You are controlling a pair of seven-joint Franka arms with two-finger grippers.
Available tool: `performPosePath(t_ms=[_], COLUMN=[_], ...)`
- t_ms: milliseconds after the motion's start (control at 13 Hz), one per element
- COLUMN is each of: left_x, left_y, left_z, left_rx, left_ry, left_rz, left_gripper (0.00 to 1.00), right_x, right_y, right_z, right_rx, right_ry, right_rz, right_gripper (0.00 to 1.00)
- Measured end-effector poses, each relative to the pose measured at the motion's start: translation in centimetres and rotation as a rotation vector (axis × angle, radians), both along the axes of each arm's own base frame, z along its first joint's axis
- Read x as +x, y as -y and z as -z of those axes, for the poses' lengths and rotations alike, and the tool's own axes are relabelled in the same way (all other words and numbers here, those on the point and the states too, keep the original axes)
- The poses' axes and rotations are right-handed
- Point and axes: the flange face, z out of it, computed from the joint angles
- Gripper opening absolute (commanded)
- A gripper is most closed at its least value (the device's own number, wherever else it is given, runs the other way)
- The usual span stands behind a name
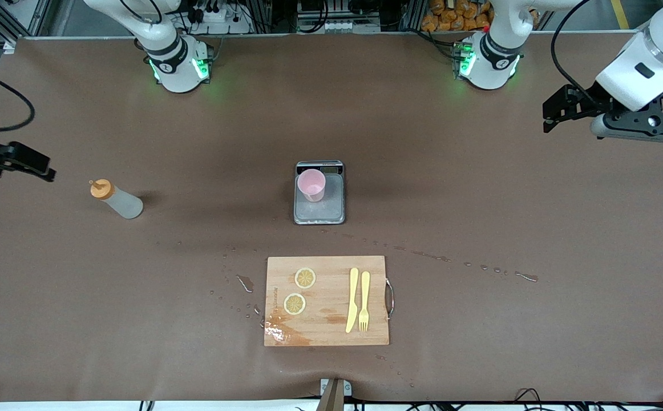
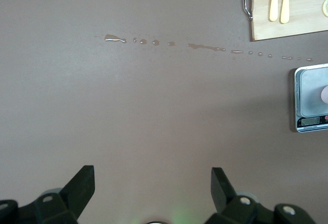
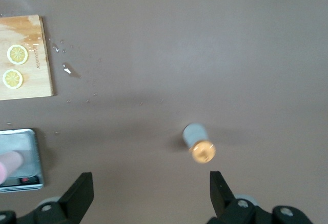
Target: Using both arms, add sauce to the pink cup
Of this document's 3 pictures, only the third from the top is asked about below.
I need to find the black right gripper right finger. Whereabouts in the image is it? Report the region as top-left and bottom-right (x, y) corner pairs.
(207, 170), (317, 224)

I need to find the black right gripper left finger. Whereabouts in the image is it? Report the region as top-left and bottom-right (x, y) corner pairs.
(0, 172), (94, 224)

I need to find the translucent squeeze bottle orange cap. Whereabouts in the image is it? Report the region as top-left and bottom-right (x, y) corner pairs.
(182, 123), (217, 163)

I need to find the pink plastic cup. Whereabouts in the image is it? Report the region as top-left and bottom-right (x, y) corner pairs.
(0, 151), (26, 186)

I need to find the silver digital kitchen scale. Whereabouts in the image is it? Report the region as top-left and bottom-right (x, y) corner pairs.
(0, 128), (45, 193)

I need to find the wooden cutting board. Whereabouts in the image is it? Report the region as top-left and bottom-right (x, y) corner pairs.
(0, 14), (56, 101)

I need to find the elongated water puddle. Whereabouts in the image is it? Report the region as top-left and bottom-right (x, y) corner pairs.
(62, 63), (82, 79)

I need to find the yellow lemon slice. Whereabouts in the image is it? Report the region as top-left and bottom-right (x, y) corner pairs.
(2, 69), (24, 90)
(7, 44), (29, 65)

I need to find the brown table cover mat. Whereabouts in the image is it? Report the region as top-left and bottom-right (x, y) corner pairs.
(0, 0), (328, 224)

